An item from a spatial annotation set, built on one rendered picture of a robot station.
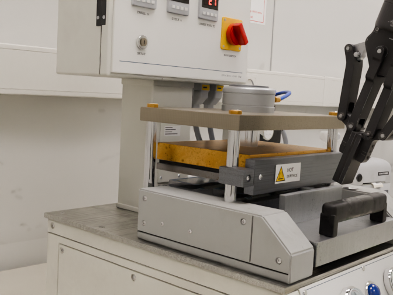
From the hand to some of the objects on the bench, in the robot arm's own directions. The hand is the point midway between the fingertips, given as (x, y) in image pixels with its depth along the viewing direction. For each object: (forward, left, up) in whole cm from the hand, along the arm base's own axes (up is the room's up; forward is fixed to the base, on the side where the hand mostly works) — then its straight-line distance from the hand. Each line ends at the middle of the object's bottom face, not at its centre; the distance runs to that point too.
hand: (352, 157), depth 75 cm
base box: (+16, +1, -32) cm, 35 cm away
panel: (-12, 0, -30) cm, 32 cm away
